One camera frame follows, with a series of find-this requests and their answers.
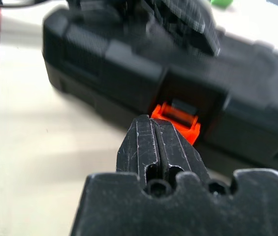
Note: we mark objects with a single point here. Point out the black plastic tool case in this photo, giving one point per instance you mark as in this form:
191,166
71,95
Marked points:
104,73

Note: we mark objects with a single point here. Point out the green object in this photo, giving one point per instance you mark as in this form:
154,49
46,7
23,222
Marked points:
221,3

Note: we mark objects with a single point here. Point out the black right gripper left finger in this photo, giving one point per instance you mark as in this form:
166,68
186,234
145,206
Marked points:
141,147

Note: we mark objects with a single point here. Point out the orange case latch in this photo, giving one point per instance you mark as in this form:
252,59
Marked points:
190,132

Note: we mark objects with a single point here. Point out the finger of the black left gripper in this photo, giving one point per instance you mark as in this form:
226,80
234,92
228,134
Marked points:
185,22
92,9

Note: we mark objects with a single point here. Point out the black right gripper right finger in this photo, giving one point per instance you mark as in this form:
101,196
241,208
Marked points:
178,152

